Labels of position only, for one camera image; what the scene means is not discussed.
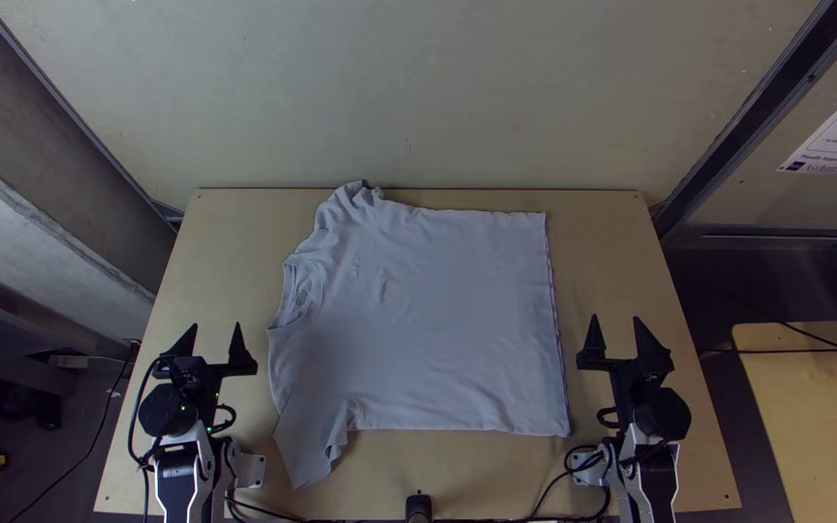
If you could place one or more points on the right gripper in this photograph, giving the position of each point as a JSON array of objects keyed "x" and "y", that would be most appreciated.
[{"x": 629, "y": 385}]

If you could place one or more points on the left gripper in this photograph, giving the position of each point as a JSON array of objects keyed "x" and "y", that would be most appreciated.
[{"x": 197, "y": 385}]

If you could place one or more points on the white t-shirt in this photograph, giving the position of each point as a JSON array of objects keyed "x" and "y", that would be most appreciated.
[{"x": 418, "y": 319}]

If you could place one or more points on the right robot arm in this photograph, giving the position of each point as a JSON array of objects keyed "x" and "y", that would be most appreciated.
[{"x": 644, "y": 472}]

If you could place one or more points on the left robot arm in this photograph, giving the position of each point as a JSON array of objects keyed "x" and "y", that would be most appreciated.
[{"x": 182, "y": 472}]

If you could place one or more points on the pale wooden side table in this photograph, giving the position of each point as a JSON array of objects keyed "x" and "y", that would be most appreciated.
[{"x": 811, "y": 436}]

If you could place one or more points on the dark metal frame beam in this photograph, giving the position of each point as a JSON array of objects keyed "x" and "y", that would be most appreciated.
[{"x": 760, "y": 109}]

